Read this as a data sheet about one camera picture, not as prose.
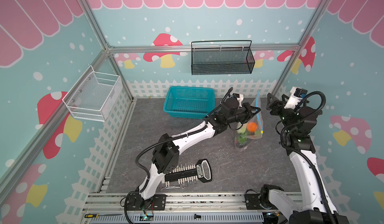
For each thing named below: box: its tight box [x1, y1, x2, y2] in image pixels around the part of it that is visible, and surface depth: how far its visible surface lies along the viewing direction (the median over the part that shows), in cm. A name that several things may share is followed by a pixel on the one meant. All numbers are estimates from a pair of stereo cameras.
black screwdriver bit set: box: [164, 158, 213, 187], surface depth 85 cm
